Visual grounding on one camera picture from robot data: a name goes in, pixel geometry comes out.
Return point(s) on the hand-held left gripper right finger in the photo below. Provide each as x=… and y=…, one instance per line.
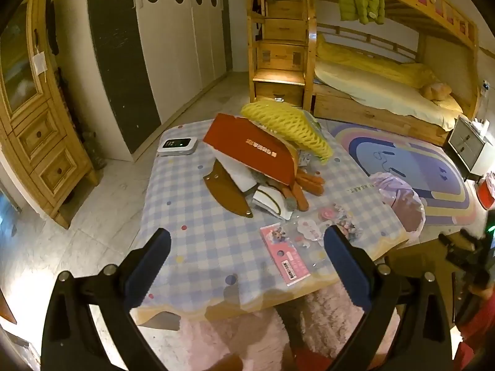
x=344, y=262

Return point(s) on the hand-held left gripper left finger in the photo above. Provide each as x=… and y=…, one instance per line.
x=149, y=270

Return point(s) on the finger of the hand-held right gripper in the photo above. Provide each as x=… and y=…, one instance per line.
x=462, y=245

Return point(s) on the purple plastic bag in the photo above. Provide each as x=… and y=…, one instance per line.
x=398, y=201

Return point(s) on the person's right forearm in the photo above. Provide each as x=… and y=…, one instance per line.
x=481, y=340

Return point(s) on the cartoon sticker sheet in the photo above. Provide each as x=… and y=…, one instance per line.
x=346, y=220

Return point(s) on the clear pink sticker packet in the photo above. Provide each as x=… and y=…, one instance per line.
x=309, y=228

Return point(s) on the round pink sticker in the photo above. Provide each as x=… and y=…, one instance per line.
x=325, y=213

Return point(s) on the pink card packet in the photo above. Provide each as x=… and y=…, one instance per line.
x=288, y=257

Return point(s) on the red container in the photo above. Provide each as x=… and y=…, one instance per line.
x=487, y=193

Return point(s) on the blue checkered tablecloth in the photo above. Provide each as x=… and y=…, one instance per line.
x=205, y=239

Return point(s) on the orange knit glove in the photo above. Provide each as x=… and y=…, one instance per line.
x=305, y=185

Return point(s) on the rainbow floor rug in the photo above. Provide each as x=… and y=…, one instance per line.
x=410, y=166

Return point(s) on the white nightstand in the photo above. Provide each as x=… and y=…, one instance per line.
x=466, y=143

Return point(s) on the brown leather sheath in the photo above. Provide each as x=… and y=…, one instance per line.
x=224, y=193

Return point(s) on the white electronic device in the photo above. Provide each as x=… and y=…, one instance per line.
x=178, y=146

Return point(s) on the red cardboard box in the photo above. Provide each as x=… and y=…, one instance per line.
x=251, y=150

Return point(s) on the yellow foam net sleeve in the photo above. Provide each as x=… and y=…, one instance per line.
x=288, y=127

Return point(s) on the wooden bunk bed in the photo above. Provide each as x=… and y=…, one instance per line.
x=363, y=114

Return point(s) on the tan plush toy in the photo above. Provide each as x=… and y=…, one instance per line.
x=435, y=91

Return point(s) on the pale yellow bed sheet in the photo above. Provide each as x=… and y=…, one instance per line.
x=379, y=92

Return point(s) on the wooden cabinet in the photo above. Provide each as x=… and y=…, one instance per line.
x=34, y=123

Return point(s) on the yellow blanket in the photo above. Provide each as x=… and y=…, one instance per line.
x=371, y=62

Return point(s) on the wooden stair drawers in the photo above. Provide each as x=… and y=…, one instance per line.
x=278, y=50

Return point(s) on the white wardrobe with round holes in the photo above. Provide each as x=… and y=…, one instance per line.
x=154, y=46

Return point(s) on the white paper note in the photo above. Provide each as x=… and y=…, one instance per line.
x=40, y=63

